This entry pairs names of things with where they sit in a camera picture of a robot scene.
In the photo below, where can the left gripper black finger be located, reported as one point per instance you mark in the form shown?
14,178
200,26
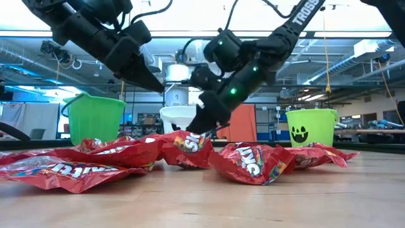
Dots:
139,76

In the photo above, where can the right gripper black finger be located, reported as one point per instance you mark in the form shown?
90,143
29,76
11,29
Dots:
201,123

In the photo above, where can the red Skittles bag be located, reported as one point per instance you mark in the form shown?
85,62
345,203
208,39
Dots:
129,155
228,168
91,144
303,160
79,179
345,155
171,158

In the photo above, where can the red translucent candy pack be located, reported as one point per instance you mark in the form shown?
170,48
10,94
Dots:
19,157

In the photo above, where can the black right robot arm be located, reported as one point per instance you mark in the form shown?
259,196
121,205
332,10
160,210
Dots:
278,41

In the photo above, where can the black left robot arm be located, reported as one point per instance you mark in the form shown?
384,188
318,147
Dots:
47,16

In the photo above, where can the white jack-o-lantern bucket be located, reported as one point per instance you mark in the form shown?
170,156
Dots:
175,115

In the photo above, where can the orange cloth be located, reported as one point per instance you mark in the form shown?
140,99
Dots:
243,123

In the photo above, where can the white cylindrical tank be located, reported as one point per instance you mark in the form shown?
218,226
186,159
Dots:
178,73

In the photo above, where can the black ceiling-hung device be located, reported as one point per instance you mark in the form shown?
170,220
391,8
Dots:
52,49

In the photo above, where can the shelf with boxes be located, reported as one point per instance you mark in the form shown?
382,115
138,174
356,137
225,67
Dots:
147,122

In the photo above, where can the blue panel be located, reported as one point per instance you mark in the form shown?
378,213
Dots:
272,136

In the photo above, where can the dark green plastic bucket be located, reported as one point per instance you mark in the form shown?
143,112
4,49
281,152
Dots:
95,123

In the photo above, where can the fluorescent ceiling light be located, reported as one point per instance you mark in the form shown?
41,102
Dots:
311,97

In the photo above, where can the white curtain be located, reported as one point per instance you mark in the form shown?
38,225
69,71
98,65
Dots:
38,115

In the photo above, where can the lime green jack-o-lantern bucket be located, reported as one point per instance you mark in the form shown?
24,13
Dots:
313,122

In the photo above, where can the grey chair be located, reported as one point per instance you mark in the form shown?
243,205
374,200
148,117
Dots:
37,134

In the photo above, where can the white ceiling unit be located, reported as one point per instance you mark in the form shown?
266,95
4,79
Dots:
367,47

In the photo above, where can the wooden workbench with tools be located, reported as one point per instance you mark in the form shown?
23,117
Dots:
379,131

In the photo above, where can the silver flexible duct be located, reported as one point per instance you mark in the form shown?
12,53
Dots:
148,55

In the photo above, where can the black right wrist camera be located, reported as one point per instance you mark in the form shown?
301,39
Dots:
204,79

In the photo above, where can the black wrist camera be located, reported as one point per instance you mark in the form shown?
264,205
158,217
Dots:
204,79
137,31

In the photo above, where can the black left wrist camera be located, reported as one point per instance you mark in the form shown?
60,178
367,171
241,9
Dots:
137,31

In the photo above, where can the silver ceiling duct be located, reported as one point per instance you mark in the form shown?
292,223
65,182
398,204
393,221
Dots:
348,61

